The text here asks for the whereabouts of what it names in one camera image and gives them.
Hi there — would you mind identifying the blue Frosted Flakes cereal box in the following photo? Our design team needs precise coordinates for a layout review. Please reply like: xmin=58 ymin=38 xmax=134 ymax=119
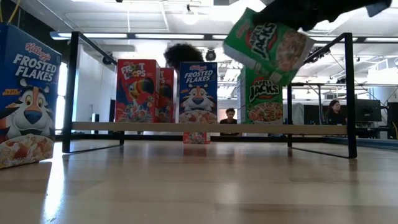
xmin=178 ymin=61 xmax=218 ymax=124
xmin=0 ymin=22 xmax=63 ymax=170

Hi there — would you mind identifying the person's head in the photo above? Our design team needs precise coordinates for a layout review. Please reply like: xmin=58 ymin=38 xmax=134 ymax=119
xmin=164 ymin=43 xmax=205 ymax=71

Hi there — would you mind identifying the black computer monitor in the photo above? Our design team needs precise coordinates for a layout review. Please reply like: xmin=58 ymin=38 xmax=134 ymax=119
xmin=303 ymin=104 xmax=326 ymax=125
xmin=354 ymin=98 xmax=382 ymax=123
xmin=387 ymin=101 xmax=398 ymax=139

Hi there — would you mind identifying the person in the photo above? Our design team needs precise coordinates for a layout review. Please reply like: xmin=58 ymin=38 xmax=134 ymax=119
xmin=219 ymin=108 xmax=240 ymax=137
xmin=323 ymin=99 xmax=348 ymax=126

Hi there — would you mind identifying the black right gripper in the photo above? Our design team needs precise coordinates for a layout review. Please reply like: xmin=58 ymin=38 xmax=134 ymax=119
xmin=253 ymin=0 xmax=393 ymax=32

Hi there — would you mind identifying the yellow hanging cable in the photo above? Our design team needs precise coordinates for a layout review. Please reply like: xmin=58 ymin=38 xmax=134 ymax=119
xmin=0 ymin=0 xmax=21 ymax=24

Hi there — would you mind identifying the red Froot Loops cereal box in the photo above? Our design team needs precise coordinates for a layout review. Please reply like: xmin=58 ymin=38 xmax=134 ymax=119
xmin=114 ymin=58 xmax=161 ymax=124
xmin=182 ymin=131 xmax=211 ymax=145
xmin=159 ymin=67 xmax=178 ymax=124

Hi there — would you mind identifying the black aluminium table frame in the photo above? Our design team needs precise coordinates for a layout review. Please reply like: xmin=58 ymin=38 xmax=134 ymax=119
xmin=55 ymin=133 xmax=398 ymax=147

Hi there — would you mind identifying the green Apple Jacks cereal box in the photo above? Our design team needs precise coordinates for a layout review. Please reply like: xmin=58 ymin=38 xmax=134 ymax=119
xmin=238 ymin=65 xmax=284 ymax=125
xmin=222 ymin=6 xmax=317 ymax=88

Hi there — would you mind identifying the long ceiling light strip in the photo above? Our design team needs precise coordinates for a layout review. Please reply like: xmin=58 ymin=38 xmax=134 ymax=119
xmin=49 ymin=30 xmax=229 ymax=41

